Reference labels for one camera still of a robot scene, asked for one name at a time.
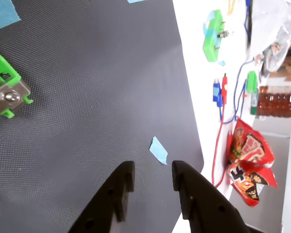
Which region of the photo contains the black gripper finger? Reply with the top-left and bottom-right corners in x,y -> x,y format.
67,160 -> 136,233
171,160 -> 250,233

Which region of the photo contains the green battery holder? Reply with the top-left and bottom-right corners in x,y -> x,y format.
0,46 -> 34,119

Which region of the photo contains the red instant noodle packet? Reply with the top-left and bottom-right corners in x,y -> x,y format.
226,117 -> 276,170
229,159 -> 279,207

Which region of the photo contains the black textured mat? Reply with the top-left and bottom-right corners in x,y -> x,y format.
0,0 -> 204,233

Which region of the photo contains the green marker pen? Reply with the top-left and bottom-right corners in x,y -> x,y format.
250,93 -> 259,115

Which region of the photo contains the blue connector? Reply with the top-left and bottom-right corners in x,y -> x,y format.
212,78 -> 224,107

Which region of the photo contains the red alligator clip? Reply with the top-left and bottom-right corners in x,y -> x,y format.
222,73 -> 229,107

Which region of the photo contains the small green plastic block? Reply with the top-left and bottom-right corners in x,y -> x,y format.
246,70 -> 258,95

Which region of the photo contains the green block with screws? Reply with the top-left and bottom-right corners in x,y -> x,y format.
203,9 -> 234,63

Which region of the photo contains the clear plastic bag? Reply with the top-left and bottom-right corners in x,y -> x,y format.
247,0 -> 291,73

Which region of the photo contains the red wire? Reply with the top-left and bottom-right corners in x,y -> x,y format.
211,105 -> 233,189

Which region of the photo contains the blue wire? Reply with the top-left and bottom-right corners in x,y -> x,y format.
243,0 -> 253,48
218,58 -> 257,125

